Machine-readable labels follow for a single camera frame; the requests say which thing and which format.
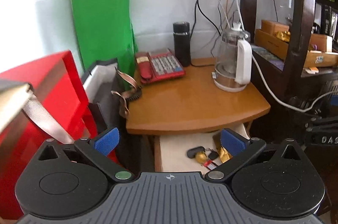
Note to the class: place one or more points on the white cloth liner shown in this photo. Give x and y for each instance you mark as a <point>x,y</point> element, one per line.
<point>174,150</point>

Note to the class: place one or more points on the dark wooden shelf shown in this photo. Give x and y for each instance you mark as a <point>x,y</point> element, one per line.
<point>298,28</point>

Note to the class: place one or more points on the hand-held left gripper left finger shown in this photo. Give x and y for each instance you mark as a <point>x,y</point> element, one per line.
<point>107,140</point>

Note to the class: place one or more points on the green cloth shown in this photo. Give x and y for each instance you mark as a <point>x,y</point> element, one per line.
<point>103,15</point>

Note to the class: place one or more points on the small wooden box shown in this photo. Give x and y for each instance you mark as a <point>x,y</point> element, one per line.
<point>274,27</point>

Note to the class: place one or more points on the wooden side table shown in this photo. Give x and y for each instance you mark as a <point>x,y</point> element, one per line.
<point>195,97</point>

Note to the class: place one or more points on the glass electric kettle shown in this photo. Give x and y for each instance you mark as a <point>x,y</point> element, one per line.
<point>232,60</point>

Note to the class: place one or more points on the beige box lid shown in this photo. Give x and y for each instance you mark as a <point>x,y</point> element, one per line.
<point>13,99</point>

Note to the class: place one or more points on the black key fob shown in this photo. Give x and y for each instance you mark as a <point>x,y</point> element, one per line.
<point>195,152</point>

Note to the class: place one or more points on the black thermos bottle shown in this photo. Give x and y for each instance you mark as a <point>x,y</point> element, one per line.
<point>182,44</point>

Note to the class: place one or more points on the grey paper bag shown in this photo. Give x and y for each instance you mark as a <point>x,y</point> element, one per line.
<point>101,81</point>

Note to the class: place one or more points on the wooden drawer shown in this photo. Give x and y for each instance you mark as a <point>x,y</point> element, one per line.
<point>157,155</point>

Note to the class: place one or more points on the large wooden box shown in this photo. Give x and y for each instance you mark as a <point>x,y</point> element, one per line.
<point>269,41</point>

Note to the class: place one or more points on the red telephone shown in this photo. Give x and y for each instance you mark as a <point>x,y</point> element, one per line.
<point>161,65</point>

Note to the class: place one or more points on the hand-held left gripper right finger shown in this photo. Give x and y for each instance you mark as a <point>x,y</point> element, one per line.
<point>232,142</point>

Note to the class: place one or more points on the red snack bar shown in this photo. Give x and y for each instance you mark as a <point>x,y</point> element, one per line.
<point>210,164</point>

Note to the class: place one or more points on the white satin ribbon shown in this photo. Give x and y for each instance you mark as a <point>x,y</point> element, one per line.
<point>45,118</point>

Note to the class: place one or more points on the gold snack packet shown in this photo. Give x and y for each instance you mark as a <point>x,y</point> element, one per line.
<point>224,154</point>

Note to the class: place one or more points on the black car key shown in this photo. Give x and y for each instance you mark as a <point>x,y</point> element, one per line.
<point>212,154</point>

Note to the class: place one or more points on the gold foil chocolate ball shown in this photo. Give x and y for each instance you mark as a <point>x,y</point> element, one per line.
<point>201,158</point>

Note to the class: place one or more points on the dark mesh object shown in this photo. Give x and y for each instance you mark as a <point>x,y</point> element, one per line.
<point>324,86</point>

